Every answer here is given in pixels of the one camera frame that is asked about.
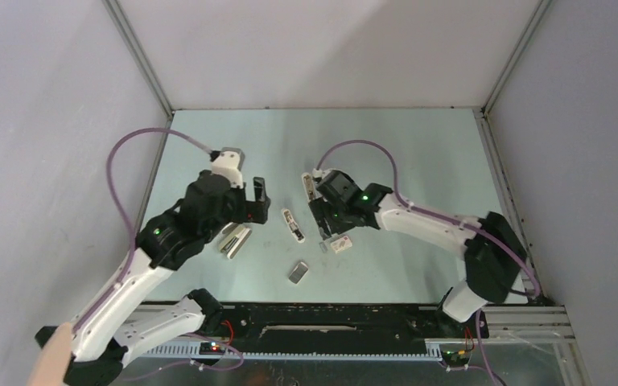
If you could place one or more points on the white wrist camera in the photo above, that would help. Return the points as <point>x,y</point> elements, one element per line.
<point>228,163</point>
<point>318,175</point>

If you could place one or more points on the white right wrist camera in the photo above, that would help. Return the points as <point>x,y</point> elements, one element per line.
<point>318,175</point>

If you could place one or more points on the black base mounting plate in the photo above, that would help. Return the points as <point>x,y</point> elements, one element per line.
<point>300,341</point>

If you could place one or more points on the grey staple strip block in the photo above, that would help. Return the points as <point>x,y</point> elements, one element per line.
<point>298,272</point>

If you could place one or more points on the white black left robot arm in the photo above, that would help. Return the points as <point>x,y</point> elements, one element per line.
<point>97,346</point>

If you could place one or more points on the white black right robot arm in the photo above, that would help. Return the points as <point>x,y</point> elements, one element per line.
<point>489,248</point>

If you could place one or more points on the white small stapler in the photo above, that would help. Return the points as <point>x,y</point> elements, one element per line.
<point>293,226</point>

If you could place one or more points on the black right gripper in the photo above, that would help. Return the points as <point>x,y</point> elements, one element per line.
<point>320,208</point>

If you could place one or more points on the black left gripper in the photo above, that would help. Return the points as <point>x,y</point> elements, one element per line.
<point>252,211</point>

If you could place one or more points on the white staple box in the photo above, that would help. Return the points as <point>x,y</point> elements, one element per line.
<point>340,243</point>

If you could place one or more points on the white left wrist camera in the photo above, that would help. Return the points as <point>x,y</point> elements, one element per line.
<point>228,163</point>

